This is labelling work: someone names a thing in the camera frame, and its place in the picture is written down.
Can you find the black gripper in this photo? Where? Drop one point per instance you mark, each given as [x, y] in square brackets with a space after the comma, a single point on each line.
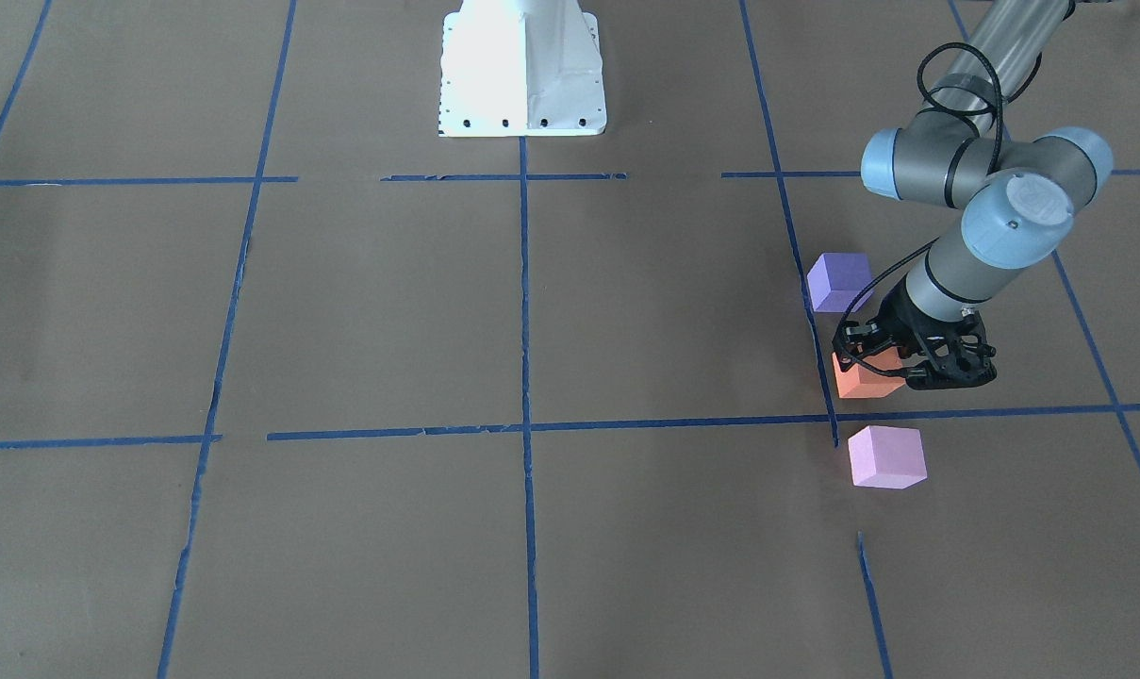
[897, 322]

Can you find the orange foam cube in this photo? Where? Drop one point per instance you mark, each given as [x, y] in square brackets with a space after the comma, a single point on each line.
[854, 381]

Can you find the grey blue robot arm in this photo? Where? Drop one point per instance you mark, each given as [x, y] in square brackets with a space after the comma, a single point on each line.
[1017, 201]

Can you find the purple foam cube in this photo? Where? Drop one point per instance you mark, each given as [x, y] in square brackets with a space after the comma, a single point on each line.
[835, 280]

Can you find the pink foam cube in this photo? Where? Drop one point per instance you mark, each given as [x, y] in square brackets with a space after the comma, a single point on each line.
[884, 457]

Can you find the brown paper table mat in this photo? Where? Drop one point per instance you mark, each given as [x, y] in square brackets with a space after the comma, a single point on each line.
[293, 387]

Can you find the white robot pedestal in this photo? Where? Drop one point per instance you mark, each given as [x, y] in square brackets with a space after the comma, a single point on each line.
[521, 69]

